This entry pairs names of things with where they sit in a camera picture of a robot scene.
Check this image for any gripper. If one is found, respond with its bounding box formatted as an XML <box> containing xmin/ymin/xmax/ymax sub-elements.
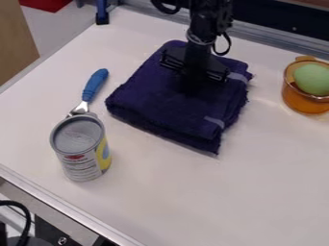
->
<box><xmin>159</xmin><ymin>40</ymin><xmax>232</xmax><ymax>85</ymax></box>

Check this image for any blue cloth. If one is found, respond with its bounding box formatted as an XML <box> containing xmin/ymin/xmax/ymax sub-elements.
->
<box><xmin>104</xmin><ymin>39</ymin><xmax>255</xmax><ymax>156</ymax></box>

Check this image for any blue clamp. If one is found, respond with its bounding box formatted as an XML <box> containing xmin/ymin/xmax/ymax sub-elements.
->
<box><xmin>93</xmin><ymin>0</ymin><xmax>111</xmax><ymax>26</ymax></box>

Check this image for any orange pot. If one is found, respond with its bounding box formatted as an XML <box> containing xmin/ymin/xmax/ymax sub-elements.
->
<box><xmin>280</xmin><ymin>55</ymin><xmax>329</xmax><ymax>115</ymax></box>

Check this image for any green toy ball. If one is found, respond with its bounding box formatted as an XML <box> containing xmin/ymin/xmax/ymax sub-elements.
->
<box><xmin>292</xmin><ymin>62</ymin><xmax>329</xmax><ymax>97</ymax></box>

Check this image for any silver can with yellow label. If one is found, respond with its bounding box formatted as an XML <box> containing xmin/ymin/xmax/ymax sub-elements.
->
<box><xmin>48</xmin><ymin>113</ymin><xmax>114</xmax><ymax>183</ymax></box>

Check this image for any red box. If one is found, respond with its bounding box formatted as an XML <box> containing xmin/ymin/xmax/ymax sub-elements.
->
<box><xmin>17</xmin><ymin>0</ymin><xmax>74</xmax><ymax>13</ymax></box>

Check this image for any wooden board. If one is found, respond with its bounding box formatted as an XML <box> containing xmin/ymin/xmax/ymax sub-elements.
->
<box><xmin>0</xmin><ymin>0</ymin><xmax>41</xmax><ymax>86</ymax></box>

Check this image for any blue handled silver spoon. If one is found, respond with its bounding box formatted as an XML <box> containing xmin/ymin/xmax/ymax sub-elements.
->
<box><xmin>66</xmin><ymin>67</ymin><xmax>111</xmax><ymax>118</ymax></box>

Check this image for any black cable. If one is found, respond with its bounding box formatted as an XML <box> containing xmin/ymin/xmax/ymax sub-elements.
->
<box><xmin>0</xmin><ymin>200</ymin><xmax>34</xmax><ymax>246</ymax></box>

